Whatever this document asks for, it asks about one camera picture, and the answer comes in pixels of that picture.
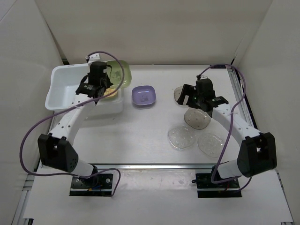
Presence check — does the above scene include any purple panda plate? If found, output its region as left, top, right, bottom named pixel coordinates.
left=132, top=85, right=157, bottom=106

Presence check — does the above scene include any clear textured plate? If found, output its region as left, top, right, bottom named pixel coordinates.
left=167, top=126, right=195, bottom=149
left=197, top=133, right=225, bottom=158

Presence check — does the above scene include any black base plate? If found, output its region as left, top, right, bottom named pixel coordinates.
left=191, top=172, right=242, bottom=198
left=69, top=169, right=113, bottom=197

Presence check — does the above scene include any aluminium frame rail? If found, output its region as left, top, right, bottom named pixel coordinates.
left=93, top=163, right=215, bottom=170
left=226, top=65, right=261, bottom=134

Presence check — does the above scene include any clear textured plate right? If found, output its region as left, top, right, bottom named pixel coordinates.
left=197, top=133, right=225, bottom=158

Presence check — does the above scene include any smoky clear plate middle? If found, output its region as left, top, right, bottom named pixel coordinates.
left=184, top=108, right=211, bottom=130

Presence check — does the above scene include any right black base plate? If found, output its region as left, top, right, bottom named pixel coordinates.
left=191, top=172, right=242, bottom=198

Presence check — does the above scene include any smoky clear plate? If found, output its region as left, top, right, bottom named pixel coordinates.
left=184, top=108, right=211, bottom=130
left=173, top=86, right=188, bottom=105

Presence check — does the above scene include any clear textured plate left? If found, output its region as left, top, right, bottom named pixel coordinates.
left=167, top=126, right=195, bottom=149

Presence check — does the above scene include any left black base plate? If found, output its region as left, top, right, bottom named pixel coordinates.
left=69, top=169, right=113, bottom=197

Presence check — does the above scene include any white plastic bin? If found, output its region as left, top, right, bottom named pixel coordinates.
left=45, top=63, right=124, bottom=116

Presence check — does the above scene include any aluminium frame rail right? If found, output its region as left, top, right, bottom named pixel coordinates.
left=226, top=65, right=261, bottom=134

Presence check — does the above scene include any light green panda plate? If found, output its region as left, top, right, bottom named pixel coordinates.
left=101, top=92, right=118, bottom=101

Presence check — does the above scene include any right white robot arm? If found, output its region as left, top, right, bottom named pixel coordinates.
left=177, top=78, right=277, bottom=188

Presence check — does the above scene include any smoky clear plate far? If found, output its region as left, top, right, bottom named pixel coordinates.
left=173, top=86, right=188, bottom=105

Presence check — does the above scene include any yellow panda plate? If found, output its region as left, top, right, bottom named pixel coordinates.
left=104, top=88, right=118, bottom=98

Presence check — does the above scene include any aluminium frame rail front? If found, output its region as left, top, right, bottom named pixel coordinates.
left=93, top=163, right=215, bottom=170

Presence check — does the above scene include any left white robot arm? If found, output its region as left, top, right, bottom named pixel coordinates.
left=37, top=61, right=112, bottom=188

